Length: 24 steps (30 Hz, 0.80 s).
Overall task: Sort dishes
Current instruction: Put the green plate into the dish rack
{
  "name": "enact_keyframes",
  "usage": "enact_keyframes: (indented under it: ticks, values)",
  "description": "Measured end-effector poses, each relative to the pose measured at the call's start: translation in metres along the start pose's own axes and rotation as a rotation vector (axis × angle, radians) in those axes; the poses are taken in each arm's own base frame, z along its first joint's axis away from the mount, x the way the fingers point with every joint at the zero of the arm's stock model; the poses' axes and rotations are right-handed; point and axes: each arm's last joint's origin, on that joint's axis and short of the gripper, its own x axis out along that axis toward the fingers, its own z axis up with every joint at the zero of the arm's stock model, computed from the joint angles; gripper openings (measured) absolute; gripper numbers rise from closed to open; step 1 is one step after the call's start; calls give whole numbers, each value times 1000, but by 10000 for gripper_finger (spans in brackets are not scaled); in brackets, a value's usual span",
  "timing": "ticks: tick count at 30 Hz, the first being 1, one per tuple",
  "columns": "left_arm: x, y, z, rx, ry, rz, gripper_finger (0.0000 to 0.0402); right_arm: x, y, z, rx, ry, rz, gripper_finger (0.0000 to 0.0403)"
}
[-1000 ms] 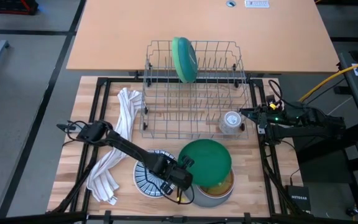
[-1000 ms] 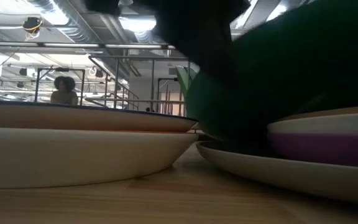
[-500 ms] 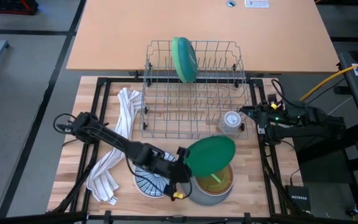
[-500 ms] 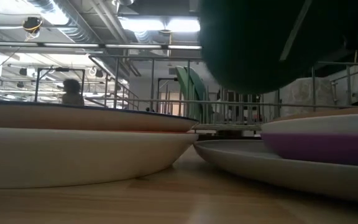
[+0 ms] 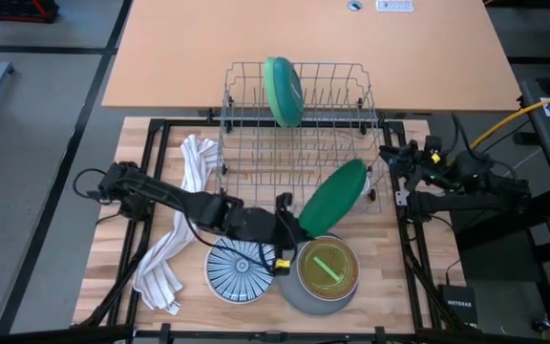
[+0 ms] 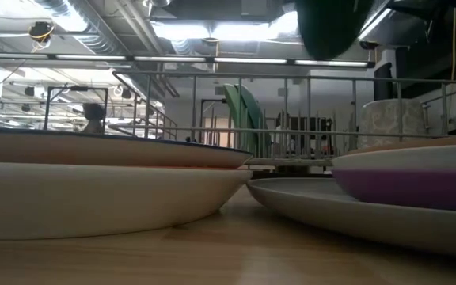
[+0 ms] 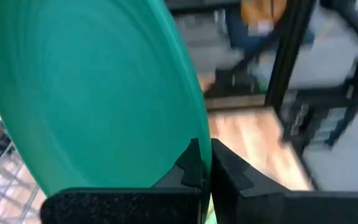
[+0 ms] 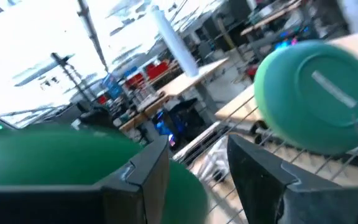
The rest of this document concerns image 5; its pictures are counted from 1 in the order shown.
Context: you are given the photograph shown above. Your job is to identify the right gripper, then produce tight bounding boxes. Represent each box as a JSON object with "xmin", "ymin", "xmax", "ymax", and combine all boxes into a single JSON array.
[{"xmin": 378, "ymin": 144, "xmax": 453, "ymax": 192}]

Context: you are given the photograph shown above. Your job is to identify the blue white striped plate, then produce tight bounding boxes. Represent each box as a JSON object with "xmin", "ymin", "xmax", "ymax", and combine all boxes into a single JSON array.
[{"xmin": 202, "ymin": 236, "xmax": 277, "ymax": 306}]

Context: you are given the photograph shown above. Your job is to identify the black network switch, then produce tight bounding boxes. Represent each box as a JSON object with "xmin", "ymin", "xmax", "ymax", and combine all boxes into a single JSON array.
[{"xmin": 438, "ymin": 284, "xmax": 479, "ymax": 327}]

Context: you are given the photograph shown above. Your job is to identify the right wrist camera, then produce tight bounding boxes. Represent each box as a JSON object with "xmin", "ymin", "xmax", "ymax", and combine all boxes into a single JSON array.
[{"xmin": 424, "ymin": 135, "xmax": 444, "ymax": 166}]

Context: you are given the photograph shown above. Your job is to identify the orange plate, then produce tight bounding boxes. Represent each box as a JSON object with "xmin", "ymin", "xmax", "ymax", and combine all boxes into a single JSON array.
[{"xmin": 296, "ymin": 235, "xmax": 361, "ymax": 301}]

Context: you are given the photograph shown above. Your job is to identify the white striped towel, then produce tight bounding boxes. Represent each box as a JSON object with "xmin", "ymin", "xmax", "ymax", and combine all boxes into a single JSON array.
[{"xmin": 132, "ymin": 134, "xmax": 222, "ymax": 316}]

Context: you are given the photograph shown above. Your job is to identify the black metal frame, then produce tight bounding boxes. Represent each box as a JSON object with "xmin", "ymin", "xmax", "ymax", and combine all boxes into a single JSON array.
[{"xmin": 0, "ymin": 117, "xmax": 550, "ymax": 344}]

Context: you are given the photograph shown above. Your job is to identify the dark green plate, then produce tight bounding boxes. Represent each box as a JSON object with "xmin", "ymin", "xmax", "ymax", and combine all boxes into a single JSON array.
[{"xmin": 297, "ymin": 158, "xmax": 370, "ymax": 239}]

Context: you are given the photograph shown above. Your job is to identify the translucent green plate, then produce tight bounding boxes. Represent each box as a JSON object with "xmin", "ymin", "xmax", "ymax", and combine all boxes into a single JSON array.
[{"xmin": 301, "ymin": 238, "xmax": 357, "ymax": 296}]

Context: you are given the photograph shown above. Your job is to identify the grey wire dish rack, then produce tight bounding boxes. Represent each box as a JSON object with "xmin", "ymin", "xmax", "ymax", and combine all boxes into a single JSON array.
[{"xmin": 215, "ymin": 60, "xmax": 393, "ymax": 217}]

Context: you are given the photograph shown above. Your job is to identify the light brown desk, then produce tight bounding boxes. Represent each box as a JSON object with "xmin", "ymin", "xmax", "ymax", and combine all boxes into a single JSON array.
[{"xmin": 101, "ymin": 0, "xmax": 523, "ymax": 114}]

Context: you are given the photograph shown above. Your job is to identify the teal plate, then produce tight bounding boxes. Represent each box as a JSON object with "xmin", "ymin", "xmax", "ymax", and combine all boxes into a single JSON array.
[{"xmin": 272, "ymin": 59, "xmax": 306, "ymax": 129}]

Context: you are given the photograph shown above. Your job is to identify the yellow cable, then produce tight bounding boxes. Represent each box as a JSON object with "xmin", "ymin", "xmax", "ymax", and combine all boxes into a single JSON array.
[{"xmin": 469, "ymin": 87, "xmax": 550, "ymax": 150}]

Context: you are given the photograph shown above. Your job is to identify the black red crate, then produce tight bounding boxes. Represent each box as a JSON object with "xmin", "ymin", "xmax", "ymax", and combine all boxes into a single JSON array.
[{"xmin": 0, "ymin": 0, "xmax": 60, "ymax": 24}]

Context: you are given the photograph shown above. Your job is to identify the light green plate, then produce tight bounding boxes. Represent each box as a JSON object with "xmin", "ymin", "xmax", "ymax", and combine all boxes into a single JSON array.
[{"xmin": 263, "ymin": 55, "xmax": 288, "ymax": 126}]

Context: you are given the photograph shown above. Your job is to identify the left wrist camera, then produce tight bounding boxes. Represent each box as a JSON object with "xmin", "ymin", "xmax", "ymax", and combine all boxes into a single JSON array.
[{"xmin": 273, "ymin": 256, "xmax": 292, "ymax": 278}]

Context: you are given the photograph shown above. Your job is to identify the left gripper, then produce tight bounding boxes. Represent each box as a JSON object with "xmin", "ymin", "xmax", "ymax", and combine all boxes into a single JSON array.
[{"xmin": 230, "ymin": 192, "xmax": 310, "ymax": 249}]

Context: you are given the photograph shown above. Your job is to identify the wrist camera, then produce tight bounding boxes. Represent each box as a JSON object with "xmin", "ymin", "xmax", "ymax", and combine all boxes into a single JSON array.
[
  {"xmin": 424, "ymin": 135, "xmax": 444, "ymax": 166},
  {"xmin": 273, "ymin": 256, "xmax": 292, "ymax": 278}
]

